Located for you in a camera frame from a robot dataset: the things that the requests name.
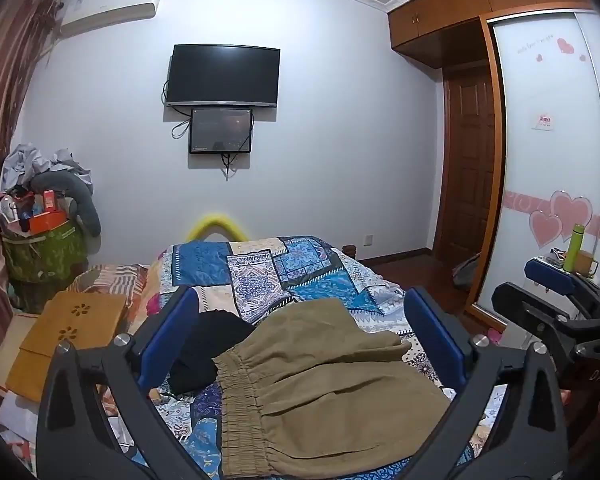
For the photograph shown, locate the olive khaki pants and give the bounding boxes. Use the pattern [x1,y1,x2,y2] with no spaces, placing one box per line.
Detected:
[214,298,450,479]

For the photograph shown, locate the brown mug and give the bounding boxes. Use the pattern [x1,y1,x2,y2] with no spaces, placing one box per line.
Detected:
[573,249,598,278]

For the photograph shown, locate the green water bottle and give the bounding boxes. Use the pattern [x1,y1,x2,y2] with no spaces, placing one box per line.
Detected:
[562,223,585,273]

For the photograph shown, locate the pink slipper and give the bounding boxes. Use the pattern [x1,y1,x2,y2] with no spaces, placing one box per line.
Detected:
[486,328,502,346]

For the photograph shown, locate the wooden lap desk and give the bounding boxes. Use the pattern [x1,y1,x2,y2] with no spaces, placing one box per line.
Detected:
[6,290,126,403]

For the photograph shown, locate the brown wooden room door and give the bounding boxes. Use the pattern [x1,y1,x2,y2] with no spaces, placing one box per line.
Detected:
[434,61,494,269]

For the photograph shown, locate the black folded garment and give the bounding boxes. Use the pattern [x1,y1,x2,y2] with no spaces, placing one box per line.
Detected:
[168,310,254,396]

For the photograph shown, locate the white sliding wardrobe door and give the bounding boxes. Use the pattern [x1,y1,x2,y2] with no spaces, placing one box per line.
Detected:
[478,11,600,309]

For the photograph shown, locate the orange box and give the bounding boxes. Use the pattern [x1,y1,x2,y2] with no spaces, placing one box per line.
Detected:
[29,210,67,235]

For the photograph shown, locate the blue patchwork bed quilt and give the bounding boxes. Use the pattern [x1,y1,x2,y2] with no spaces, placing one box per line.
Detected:
[107,234,508,480]

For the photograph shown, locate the grey neck pillow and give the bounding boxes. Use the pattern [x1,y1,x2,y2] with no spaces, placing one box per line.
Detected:
[29,170,102,237]

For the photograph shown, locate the yellow foam hoop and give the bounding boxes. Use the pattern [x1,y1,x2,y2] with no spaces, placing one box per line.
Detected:
[186,214,248,242]

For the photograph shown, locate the pile of grey clothes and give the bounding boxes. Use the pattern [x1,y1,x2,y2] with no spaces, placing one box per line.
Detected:
[0,143,93,193]

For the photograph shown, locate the wooden wardrobe frame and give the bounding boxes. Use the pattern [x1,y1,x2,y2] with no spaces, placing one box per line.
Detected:
[388,0,592,332]

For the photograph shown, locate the small black wall monitor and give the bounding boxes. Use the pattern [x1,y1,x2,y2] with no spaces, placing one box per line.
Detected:
[188,108,253,155]

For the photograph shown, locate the large black wall television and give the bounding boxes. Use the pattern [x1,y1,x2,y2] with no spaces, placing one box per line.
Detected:
[164,44,280,107]

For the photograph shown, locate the white wall air conditioner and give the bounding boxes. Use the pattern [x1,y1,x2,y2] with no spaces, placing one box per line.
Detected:
[59,0,160,38]

